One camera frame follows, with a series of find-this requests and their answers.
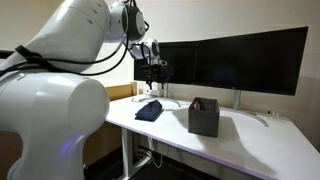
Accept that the dark grey storage box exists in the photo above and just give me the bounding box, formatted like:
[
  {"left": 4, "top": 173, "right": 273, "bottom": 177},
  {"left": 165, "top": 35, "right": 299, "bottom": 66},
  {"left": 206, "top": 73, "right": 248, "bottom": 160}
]
[{"left": 188, "top": 97, "right": 220, "bottom": 138}]

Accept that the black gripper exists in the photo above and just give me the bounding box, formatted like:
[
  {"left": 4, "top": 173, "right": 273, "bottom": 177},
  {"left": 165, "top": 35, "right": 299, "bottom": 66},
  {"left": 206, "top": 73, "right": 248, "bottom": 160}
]
[{"left": 141, "top": 65, "right": 168, "bottom": 84}]

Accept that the brown wooden panel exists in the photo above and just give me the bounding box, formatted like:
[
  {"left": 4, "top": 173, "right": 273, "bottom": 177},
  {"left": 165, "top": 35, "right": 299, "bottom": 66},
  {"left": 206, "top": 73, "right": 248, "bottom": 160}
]
[{"left": 104, "top": 82, "right": 137, "bottom": 164}]

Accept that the silver curved monitor stand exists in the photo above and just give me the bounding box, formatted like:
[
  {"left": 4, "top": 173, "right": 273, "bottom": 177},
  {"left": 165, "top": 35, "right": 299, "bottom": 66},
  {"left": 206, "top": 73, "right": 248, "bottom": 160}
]
[{"left": 231, "top": 90, "right": 268, "bottom": 127}]

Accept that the pink patterned cloth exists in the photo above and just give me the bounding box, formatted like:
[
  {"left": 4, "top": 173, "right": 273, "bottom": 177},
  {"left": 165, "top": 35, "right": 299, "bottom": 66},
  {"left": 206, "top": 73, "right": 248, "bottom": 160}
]
[{"left": 192, "top": 102, "right": 201, "bottom": 110}]

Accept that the navy blue cloth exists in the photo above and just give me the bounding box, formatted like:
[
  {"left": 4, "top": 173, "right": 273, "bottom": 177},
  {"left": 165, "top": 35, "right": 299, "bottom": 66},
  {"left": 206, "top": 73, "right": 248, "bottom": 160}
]
[{"left": 135, "top": 100, "right": 162, "bottom": 122}]

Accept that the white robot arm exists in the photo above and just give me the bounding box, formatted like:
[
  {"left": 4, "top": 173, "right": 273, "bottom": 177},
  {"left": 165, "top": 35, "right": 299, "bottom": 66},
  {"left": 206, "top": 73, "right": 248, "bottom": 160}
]
[{"left": 0, "top": 0, "right": 159, "bottom": 180}]

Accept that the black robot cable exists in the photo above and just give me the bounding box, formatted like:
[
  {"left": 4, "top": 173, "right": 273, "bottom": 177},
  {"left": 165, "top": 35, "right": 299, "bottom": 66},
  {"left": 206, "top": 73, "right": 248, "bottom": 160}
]
[{"left": 0, "top": 0, "right": 151, "bottom": 78}]

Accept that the white desk leg frame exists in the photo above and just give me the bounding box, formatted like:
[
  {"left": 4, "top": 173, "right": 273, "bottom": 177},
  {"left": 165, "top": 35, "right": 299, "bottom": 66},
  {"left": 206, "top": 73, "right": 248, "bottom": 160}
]
[{"left": 118, "top": 128, "right": 151, "bottom": 180}]

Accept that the white power adapter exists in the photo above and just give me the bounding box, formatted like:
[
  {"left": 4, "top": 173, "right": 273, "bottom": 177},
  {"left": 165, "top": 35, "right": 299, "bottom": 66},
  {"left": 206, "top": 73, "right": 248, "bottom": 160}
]
[{"left": 146, "top": 90, "right": 160, "bottom": 96}]

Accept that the large black left monitor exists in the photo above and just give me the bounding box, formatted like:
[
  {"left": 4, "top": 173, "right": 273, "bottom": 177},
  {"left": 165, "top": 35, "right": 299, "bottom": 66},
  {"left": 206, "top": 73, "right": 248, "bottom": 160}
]
[{"left": 194, "top": 27, "right": 308, "bottom": 95}]

